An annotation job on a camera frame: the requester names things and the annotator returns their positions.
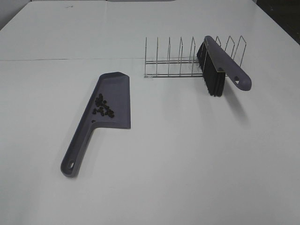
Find metal wire rack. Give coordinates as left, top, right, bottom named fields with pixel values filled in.
left=143, top=35, right=248, bottom=78

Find purple brush black bristles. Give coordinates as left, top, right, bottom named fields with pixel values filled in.
left=197, top=36, right=252, bottom=97

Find pile of coffee beans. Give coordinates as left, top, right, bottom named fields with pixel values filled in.
left=92, top=93, right=115, bottom=118

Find purple plastic dustpan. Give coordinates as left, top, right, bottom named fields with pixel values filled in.
left=60, top=72, right=131, bottom=178

